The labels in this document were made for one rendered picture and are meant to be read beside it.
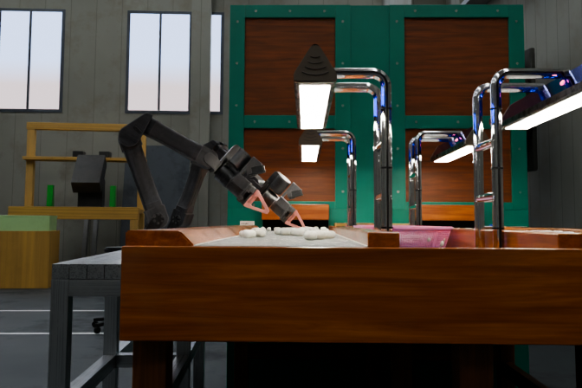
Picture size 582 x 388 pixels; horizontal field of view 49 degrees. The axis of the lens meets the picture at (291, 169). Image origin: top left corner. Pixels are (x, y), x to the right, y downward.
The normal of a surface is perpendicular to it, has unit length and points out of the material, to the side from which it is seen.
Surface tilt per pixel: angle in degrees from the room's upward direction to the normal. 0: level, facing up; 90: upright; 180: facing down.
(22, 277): 90
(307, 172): 90
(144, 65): 90
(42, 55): 90
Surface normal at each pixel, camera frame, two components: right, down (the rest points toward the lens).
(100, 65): 0.04, -0.08
